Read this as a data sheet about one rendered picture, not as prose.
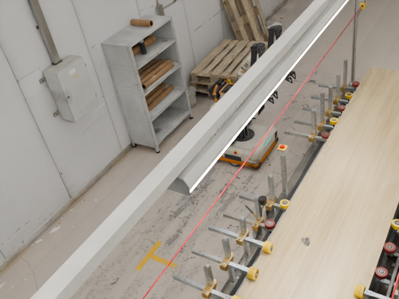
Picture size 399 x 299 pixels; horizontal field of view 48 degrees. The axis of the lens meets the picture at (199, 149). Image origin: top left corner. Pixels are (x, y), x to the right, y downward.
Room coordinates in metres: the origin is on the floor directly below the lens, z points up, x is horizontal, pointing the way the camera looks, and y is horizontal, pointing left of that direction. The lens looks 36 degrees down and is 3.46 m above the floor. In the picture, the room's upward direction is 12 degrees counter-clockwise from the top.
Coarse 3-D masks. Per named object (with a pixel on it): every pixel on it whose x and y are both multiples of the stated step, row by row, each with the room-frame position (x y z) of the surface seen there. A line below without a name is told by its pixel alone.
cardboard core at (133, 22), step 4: (132, 20) 5.49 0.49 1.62; (136, 20) 5.46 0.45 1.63; (140, 20) 5.42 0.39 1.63; (144, 20) 5.38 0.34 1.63; (148, 20) 5.35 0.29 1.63; (132, 24) 5.48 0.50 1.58; (136, 24) 5.44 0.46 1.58; (140, 24) 5.40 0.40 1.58; (144, 24) 5.36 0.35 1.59; (148, 24) 5.32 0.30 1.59; (152, 24) 5.36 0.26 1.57
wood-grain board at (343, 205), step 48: (384, 96) 3.78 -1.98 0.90; (336, 144) 3.16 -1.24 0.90; (384, 144) 3.03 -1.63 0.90; (336, 192) 2.56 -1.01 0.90; (384, 192) 2.45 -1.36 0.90; (288, 240) 2.18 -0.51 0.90; (336, 240) 2.09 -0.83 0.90; (384, 240) 2.00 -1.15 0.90; (240, 288) 1.85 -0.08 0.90; (288, 288) 1.78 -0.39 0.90; (336, 288) 1.70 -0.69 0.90
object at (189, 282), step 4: (176, 276) 2.01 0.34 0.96; (180, 276) 2.00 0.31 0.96; (176, 280) 2.00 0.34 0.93; (180, 280) 1.98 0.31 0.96; (184, 280) 1.97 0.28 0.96; (188, 280) 1.96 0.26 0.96; (188, 284) 1.94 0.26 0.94; (192, 284) 1.92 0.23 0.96; (196, 284) 1.91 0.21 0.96; (200, 284) 1.90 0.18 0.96; (196, 288) 1.90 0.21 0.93; (200, 288) 1.88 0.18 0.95; (212, 292) 1.82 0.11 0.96; (216, 292) 1.81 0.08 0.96; (220, 292) 1.81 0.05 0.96; (216, 296) 1.80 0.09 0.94; (220, 296) 1.78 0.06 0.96; (224, 296) 1.77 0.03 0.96; (228, 296) 1.77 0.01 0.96
